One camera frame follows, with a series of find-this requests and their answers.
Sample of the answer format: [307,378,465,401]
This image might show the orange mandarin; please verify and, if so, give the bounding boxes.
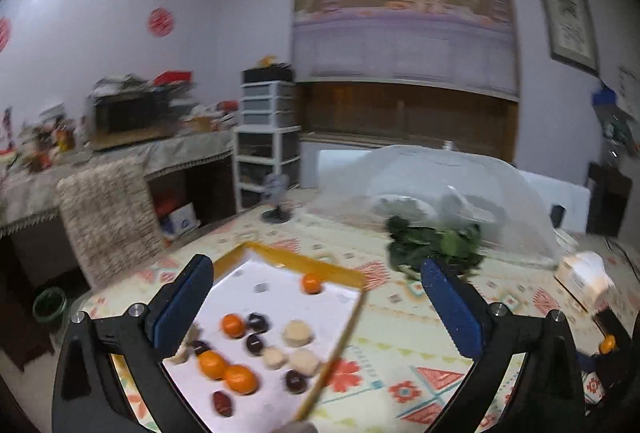
[302,273,323,295]
[196,349,229,381]
[222,365,259,395]
[599,335,617,355]

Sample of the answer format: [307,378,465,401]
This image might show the green trash bin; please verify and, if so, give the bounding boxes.
[32,287,67,331]

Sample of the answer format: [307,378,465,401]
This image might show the tissue paper pack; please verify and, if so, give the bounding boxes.
[554,251,615,312]

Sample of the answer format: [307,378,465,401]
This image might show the dark red jujube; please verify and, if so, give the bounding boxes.
[212,391,233,418]

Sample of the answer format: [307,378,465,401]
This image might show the yellow white tray box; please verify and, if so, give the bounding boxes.
[112,240,369,433]

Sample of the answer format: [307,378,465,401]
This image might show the plate of green spinach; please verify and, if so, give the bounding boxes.
[385,216,484,277]

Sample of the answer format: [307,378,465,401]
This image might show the dark plum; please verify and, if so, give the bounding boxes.
[284,370,308,394]
[245,333,266,356]
[246,313,270,335]

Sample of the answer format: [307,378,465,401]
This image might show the patterned fabric chair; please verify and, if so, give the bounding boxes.
[56,158,165,289]

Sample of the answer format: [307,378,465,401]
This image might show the white blue cardboard box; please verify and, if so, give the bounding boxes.
[168,204,200,236]

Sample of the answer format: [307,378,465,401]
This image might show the black speaker box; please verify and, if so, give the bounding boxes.
[586,162,632,238]

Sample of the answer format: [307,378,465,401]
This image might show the pale pastry cake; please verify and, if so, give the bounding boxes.
[282,319,314,349]

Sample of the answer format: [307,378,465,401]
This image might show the side table with cloth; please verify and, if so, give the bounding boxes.
[1,131,233,237]

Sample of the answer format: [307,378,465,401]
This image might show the transparent mesh food cover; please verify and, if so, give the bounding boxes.
[307,145,562,271]

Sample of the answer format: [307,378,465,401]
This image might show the small desk fan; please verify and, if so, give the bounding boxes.
[260,173,292,224]

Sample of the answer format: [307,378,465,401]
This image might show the black microwave oven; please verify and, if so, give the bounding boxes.
[86,89,176,150]

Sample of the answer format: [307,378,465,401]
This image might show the white plastic drawer tower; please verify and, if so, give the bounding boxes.
[232,81,302,212]

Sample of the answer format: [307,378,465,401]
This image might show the framed calligraphy picture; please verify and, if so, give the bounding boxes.
[541,0,600,77]

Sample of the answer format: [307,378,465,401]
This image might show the landscape wall tapestry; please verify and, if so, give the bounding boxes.
[292,0,520,100]

